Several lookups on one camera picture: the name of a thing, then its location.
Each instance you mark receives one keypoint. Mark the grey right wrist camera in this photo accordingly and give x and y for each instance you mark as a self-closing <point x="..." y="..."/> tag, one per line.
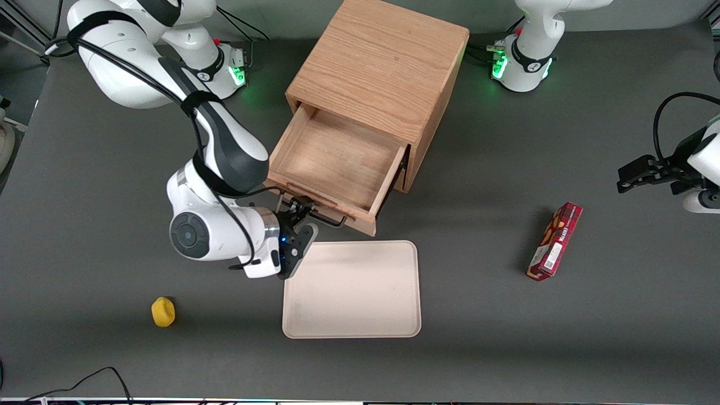
<point x="261" y="269"/>

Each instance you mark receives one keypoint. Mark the aluminium frame profile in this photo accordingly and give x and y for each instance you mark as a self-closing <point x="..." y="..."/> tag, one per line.
<point x="710" y="14"/>

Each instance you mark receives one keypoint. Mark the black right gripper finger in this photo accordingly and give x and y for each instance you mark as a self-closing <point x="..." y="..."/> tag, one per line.
<point x="302" y="203"/>
<point x="288" y="216"/>

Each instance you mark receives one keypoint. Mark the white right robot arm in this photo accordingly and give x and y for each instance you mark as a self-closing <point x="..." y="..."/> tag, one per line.
<point x="225" y="152"/>

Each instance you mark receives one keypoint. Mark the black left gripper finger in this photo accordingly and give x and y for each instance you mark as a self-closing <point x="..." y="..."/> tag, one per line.
<point x="664" y="167"/>
<point x="633" y="174"/>

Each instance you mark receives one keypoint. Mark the yellow lemon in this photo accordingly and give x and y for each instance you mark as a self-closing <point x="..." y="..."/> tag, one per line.
<point x="163" y="312"/>

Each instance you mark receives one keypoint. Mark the wooden drawer with tray interior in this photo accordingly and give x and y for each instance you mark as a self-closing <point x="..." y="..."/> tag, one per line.
<point x="337" y="160"/>

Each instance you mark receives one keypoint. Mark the wooden drawer cabinet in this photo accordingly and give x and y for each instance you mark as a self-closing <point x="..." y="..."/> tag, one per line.
<point x="382" y="62"/>

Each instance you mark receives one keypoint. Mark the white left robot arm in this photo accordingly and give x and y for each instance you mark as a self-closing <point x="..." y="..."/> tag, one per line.
<point x="531" y="56"/>

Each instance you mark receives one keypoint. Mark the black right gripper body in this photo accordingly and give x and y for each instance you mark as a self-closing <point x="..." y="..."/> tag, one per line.
<point x="285" y="226"/>

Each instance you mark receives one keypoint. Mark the beige round stand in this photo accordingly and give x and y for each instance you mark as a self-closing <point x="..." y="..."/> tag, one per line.
<point x="5" y="140"/>

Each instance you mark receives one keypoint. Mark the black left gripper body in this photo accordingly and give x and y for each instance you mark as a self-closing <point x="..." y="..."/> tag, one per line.
<point x="676" y="163"/>

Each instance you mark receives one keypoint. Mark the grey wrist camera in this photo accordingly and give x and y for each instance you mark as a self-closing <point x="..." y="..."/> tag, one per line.
<point x="261" y="269"/>
<point x="703" y="201"/>

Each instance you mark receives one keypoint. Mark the beige rectangular tray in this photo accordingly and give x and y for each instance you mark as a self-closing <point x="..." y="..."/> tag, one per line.
<point x="360" y="292"/>

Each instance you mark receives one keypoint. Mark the red cookie box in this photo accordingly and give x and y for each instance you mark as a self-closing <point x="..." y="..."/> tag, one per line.
<point x="556" y="242"/>

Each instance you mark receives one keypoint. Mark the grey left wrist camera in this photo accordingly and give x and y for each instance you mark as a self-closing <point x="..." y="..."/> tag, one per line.
<point x="703" y="201"/>

